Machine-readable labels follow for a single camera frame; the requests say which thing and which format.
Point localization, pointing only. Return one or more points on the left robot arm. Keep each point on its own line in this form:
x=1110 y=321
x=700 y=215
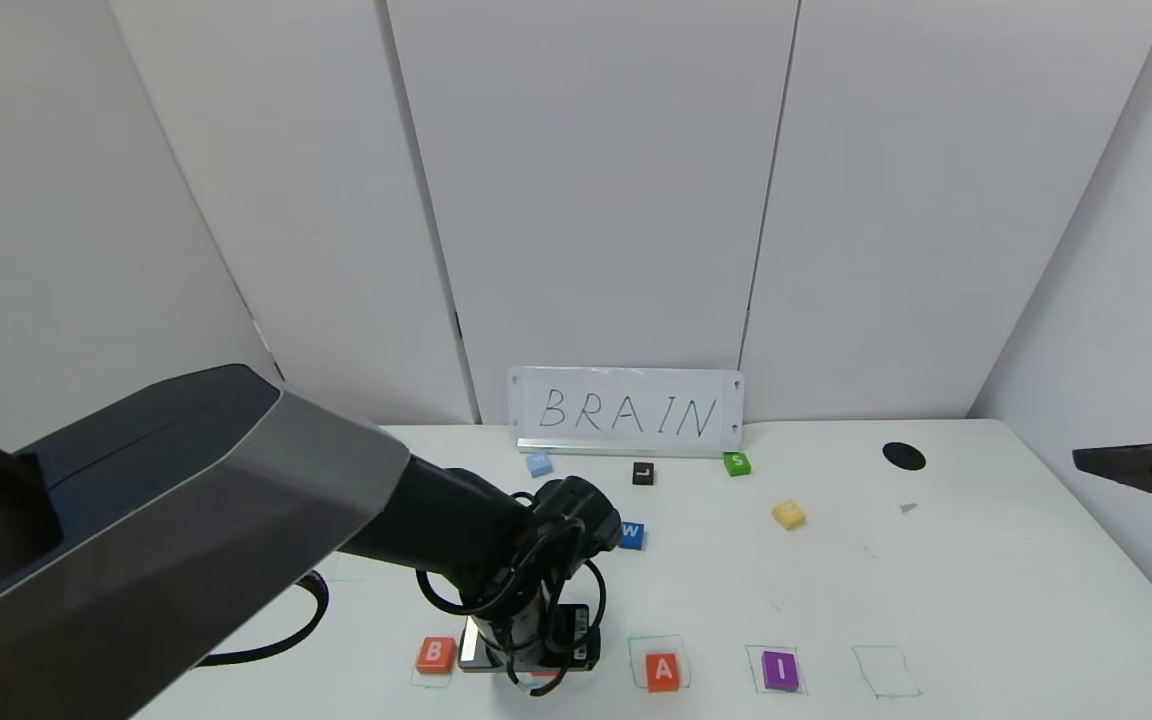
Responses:
x=186 y=500

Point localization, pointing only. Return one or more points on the blue block letter W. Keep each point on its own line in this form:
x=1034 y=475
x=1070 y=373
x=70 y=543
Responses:
x=634 y=535

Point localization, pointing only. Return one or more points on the purple block letter I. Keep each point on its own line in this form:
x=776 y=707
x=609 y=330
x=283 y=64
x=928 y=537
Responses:
x=780 y=670

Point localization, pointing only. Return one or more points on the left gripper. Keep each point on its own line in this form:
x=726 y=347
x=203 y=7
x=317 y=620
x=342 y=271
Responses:
x=528 y=653

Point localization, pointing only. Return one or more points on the light blue letter block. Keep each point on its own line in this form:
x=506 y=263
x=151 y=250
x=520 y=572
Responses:
x=539 y=464

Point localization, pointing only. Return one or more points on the orange block letter B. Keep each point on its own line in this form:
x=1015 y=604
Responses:
x=435 y=655

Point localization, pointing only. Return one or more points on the green block letter S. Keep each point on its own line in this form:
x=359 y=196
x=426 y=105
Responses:
x=736 y=463

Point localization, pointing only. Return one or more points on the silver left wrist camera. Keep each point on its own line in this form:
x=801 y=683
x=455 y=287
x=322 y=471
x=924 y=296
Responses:
x=470 y=648

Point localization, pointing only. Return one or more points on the yellow block letter N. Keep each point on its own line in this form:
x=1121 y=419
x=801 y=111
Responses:
x=788 y=514

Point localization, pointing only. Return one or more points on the black block letter L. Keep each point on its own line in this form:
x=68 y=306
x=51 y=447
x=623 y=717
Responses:
x=643 y=473

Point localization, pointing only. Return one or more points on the white sign reading BRAIN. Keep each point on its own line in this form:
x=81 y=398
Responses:
x=626 y=412

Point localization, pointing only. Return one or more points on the orange block letter A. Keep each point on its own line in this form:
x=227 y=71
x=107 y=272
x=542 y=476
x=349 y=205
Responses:
x=663 y=671
x=547 y=680

